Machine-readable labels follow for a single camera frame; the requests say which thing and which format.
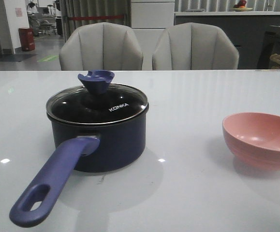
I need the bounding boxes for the glass lid with blue knob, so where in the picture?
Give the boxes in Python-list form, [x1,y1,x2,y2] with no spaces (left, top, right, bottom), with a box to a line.
[46,70,148,126]

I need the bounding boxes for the pink plastic bowl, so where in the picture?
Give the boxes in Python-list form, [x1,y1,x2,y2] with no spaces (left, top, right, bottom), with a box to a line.
[222,112,280,171]

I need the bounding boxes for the left grey upholstered chair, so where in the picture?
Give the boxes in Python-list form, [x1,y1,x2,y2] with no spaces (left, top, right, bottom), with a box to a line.
[59,22,144,71]

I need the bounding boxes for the grey upholstered chair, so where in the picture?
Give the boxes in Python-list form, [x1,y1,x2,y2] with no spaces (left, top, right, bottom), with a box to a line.
[152,22,239,71]
[59,22,144,71]

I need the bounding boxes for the right grey upholstered chair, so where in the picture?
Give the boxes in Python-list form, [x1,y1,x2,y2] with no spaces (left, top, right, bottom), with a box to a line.
[152,22,239,71]

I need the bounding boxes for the white refrigerator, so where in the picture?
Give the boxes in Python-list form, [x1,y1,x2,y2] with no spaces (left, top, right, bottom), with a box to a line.
[131,0,175,70]

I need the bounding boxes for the red barrier tape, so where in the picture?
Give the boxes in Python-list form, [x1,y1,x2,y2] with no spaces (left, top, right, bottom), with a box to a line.
[67,14,125,21]

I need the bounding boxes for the dark grey counter cabinet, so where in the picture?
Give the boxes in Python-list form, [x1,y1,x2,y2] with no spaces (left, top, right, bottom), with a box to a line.
[174,12,280,69]

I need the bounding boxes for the fruit plate on counter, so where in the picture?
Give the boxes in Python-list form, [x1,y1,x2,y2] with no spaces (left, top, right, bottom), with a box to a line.
[232,0,253,12]

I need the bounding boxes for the dark blue saucepan purple handle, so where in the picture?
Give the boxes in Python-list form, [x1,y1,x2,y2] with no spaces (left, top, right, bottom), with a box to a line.
[9,109,148,228]

